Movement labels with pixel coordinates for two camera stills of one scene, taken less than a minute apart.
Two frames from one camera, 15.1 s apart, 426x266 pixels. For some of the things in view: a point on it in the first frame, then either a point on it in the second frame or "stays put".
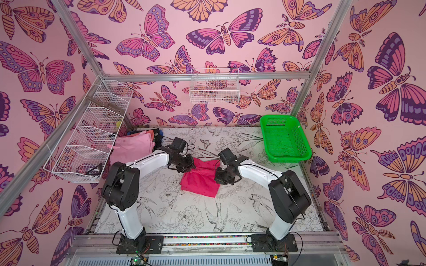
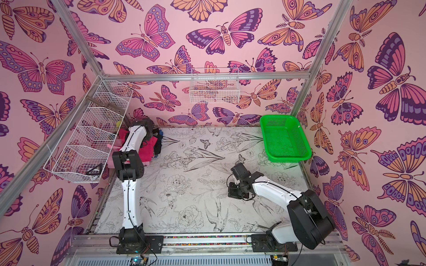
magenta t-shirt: [201, 180] -> [146, 151]
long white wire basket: [81, 151] stays put
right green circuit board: [279, 260] stays put
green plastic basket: [284, 138] stays put
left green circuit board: [139, 261] stays put
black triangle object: [96, 170] stays put
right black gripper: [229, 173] -> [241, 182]
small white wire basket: [210, 85] stays put
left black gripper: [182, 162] -> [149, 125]
